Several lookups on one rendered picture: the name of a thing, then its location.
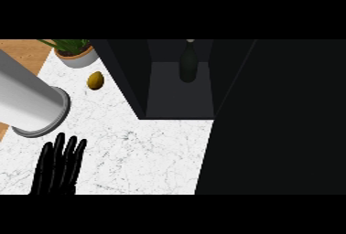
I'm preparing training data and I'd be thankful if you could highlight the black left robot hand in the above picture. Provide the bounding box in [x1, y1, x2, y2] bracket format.
[28, 132, 89, 196]

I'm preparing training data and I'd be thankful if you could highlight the dark grey cabinet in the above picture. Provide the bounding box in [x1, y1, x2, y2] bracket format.
[87, 38, 259, 121]

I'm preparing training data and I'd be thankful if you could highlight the dark green wine bottle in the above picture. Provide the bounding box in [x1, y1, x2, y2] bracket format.
[179, 38, 200, 84]

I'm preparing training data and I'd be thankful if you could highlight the dark grey cabinet door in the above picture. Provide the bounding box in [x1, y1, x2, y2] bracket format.
[194, 38, 346, 196]

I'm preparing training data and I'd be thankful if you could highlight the grey cylindrical container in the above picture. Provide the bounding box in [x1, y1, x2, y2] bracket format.
[0, 49, 72, 139]

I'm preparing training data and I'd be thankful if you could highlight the yellow lemon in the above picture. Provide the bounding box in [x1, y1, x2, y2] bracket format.
[86, 70, 106, 91]

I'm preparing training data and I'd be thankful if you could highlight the green plant in grey pot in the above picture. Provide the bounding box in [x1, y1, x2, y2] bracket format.
[37, 38, 102, 69]

